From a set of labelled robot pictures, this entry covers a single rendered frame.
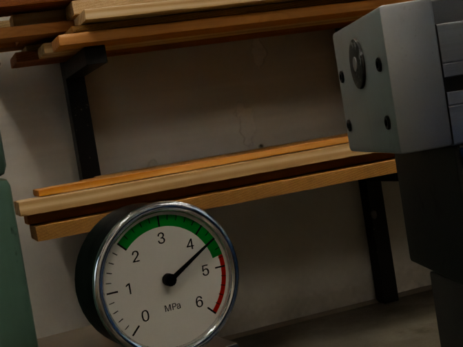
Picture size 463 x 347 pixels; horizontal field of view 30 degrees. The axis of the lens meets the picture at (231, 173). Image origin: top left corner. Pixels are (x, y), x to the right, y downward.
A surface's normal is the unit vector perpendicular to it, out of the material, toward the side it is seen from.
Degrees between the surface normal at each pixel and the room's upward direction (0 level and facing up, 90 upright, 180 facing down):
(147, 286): 90
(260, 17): 90
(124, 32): 90
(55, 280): 90
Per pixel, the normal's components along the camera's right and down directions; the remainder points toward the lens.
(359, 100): -0.98, 0.16
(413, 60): 0.09, 0.04
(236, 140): 0.34, 0.00
